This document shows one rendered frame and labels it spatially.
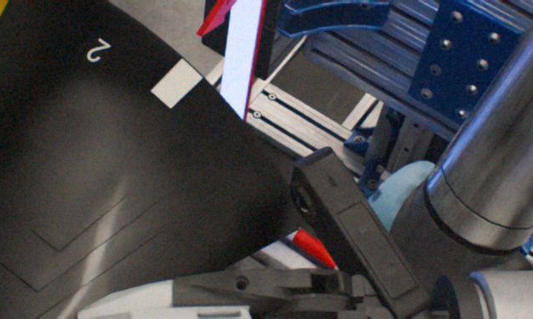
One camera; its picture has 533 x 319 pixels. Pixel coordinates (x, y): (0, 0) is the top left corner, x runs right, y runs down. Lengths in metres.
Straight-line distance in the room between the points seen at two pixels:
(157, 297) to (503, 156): 0.22
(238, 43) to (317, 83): 1.12
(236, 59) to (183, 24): 1.43
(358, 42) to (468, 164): 0.61
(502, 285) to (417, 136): 0.92
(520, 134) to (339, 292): 0.15
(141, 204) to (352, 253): 0.12
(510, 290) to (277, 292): 0.13
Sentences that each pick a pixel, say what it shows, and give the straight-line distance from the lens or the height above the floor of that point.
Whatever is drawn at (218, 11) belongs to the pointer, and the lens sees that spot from 0.73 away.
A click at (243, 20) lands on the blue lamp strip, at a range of 0.79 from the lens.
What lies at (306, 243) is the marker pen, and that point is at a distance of 1.00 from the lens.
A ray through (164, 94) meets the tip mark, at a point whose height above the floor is 1.19.
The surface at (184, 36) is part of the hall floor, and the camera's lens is 2.23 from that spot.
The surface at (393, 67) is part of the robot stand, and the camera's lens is 1.30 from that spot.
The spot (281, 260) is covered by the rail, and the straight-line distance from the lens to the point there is 1.01.
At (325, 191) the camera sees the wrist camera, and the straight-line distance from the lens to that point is 0.64.
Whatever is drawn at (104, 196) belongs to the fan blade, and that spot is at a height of 1.19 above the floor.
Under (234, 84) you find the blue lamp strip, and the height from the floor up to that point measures 1.06.
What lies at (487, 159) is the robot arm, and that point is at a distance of 0.69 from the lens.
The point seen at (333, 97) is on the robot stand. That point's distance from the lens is 1.92.
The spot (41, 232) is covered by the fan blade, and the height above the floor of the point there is 1.19.
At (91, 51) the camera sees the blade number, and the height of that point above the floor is 1.20.
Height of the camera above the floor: 1.75
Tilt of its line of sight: 56 degrees down
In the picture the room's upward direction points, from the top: 11 degrees clockwise
